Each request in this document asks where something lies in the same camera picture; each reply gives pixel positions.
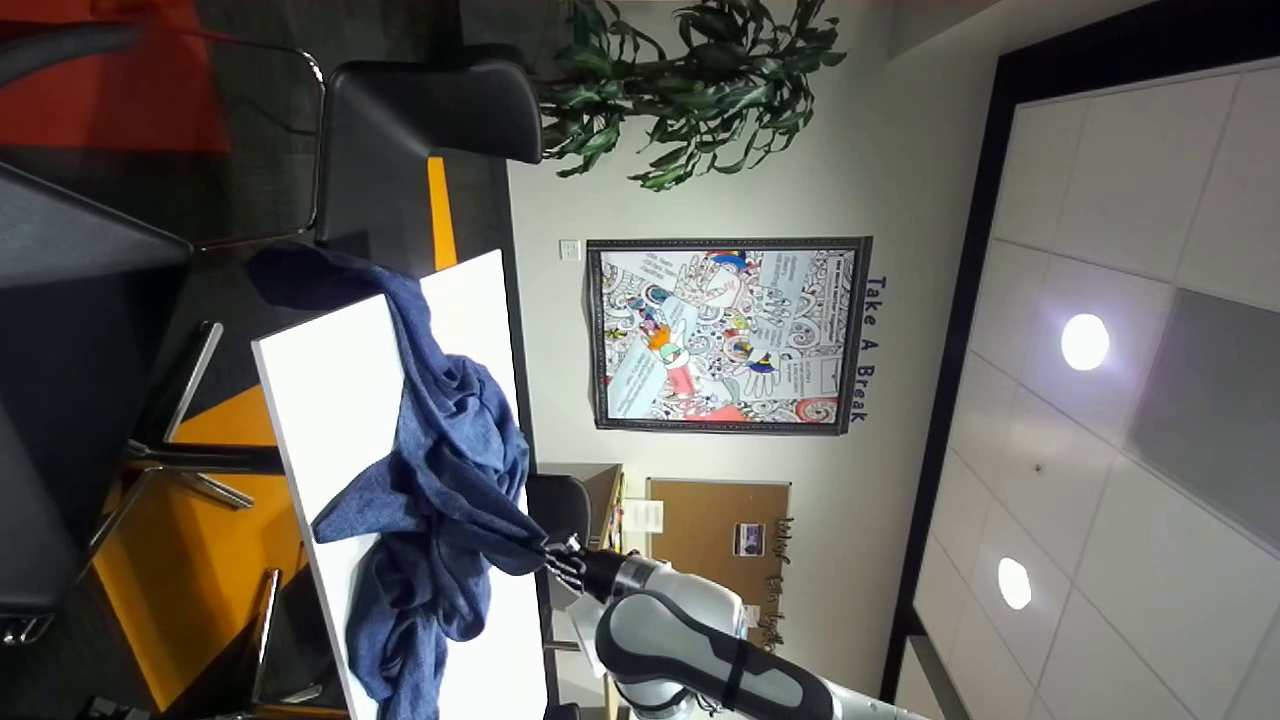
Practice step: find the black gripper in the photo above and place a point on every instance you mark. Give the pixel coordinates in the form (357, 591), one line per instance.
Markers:
(598, 574)

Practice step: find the blue denim-look cloth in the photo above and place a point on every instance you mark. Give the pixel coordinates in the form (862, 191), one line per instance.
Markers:
(453, 493)

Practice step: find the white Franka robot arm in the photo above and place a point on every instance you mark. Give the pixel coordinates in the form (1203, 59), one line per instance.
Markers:
(693, 654)

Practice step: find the black office chair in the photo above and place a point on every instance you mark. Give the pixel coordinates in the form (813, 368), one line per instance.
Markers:
(568, 504)

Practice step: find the cork pin board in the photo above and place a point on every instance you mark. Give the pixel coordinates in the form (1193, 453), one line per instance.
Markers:
(712, 547)

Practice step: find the small photo on board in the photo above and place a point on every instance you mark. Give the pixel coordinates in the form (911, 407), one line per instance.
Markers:
(748, 536)

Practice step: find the white table board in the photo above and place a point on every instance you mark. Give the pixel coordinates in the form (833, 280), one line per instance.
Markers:
(334, 403)

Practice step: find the black framed colourful poster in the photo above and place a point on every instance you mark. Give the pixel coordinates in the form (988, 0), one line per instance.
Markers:
(724, 335)

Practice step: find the metal clamp bar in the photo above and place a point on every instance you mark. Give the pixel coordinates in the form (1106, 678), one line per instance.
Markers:
(201, 483)

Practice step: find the grey metal bar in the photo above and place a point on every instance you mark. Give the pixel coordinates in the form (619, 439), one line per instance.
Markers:
(195, 381)

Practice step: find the round ceiling light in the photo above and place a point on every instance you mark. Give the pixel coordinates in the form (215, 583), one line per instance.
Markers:
(1087, 340)
(1015, 583)

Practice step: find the black padded chair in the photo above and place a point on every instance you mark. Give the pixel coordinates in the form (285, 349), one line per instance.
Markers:
(424, 121)

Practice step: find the green leafy plant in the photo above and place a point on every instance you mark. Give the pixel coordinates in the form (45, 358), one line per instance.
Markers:
(693, 80)

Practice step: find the dark grey chair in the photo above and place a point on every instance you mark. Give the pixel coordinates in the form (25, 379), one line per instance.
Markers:
(64, 225)

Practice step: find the red seat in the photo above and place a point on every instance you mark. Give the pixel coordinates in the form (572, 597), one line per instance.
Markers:
(105, 75)

